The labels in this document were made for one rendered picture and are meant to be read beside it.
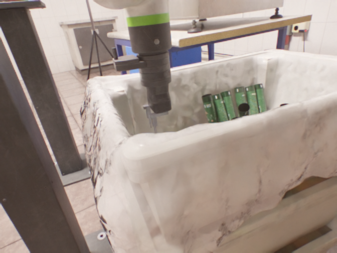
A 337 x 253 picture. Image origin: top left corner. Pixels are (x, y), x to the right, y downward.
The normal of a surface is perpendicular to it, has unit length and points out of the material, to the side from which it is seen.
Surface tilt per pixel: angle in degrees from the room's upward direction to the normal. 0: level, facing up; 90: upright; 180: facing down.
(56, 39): 90
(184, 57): 90
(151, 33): 90
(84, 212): 0
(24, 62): 90
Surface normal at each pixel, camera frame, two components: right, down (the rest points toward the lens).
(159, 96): 0.28, 0.08
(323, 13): -0.85, 0.31
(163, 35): 0.62, 0.31
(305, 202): 0.38, 0.40
